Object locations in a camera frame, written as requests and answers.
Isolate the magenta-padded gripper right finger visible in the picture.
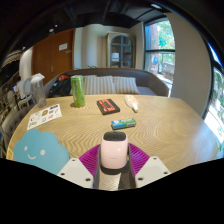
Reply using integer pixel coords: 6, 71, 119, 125
127, 143, 172, 190

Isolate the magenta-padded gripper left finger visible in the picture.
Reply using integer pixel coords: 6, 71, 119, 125
56, 143, 102, 190

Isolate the pink computer mouse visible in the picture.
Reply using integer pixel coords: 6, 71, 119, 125
99, 130, 130, 170

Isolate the blue cloud-shaped mouse pad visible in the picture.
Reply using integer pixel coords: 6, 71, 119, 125
13, 128, 71, 176

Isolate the small teal pack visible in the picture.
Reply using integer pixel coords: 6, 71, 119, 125
110, 117, 137, 131

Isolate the white sticker sheet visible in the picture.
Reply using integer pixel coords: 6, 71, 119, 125
26, 103, 63, 131

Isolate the white tube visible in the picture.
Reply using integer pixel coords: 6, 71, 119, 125
124, 94, 140, 113

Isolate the green drink can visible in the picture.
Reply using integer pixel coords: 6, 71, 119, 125
70, 74, 86, 108

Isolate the grey tufted bench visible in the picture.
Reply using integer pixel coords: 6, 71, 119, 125
0, 103, 34, 141

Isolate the clear shaker bottle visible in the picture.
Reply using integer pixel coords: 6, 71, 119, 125
29, 72, 48, 109

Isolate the wide striped cushion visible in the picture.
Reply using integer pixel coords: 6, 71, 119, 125
81, 75, 117, 96

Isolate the small striped cushion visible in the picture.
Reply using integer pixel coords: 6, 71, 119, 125
113, 76, 141, 95

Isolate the grey curved sofa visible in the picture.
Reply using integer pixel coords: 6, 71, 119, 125
43, 67, 170, 98

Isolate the curved side window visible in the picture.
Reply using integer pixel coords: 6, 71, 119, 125
203, 43, 224, 158

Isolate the group of round-backed chairs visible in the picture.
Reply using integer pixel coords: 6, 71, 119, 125
0, 76, 34, 158

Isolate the brown wooden door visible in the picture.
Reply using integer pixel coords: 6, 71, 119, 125
31, 28, 76, 86

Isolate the black-framed window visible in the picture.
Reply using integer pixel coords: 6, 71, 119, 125
143, 18, 176, 88

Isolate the arched glass-door cabinet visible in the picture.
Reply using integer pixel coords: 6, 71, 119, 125
105, 31, 137, 70

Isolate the white paper door sign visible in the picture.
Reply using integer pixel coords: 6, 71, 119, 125
58, 42, 69, 52

